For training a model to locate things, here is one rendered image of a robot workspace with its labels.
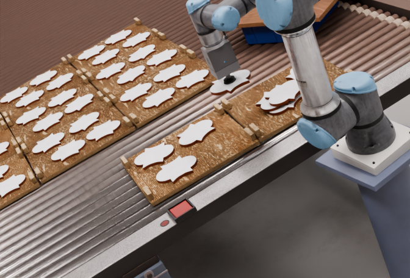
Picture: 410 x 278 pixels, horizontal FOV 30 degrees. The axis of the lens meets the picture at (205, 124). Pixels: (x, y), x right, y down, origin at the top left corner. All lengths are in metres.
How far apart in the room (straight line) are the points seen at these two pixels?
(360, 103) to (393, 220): 0.44
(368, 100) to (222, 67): 0.50
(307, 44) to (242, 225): 1.89
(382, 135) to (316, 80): 0.33
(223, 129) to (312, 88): 0.64
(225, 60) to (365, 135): 0.51
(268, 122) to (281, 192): 1.33
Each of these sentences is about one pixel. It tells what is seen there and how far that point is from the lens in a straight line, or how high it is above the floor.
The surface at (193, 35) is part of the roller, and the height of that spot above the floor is 0.92.
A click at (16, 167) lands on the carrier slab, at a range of 3.14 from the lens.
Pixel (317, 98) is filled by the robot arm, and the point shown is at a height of 1.18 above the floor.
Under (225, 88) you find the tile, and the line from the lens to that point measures 2.49.
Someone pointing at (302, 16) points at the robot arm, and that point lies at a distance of 1.98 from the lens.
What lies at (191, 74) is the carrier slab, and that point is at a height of 0.95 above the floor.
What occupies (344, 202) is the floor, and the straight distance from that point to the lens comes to 3.69.
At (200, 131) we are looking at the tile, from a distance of 2.70.
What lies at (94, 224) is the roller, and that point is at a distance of 2.56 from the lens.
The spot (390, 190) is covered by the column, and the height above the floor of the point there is 0.76.
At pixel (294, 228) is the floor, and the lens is 3.64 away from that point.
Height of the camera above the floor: 2.22
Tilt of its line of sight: 28 degrees down
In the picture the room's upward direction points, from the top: 24 degrees counter-clockwise
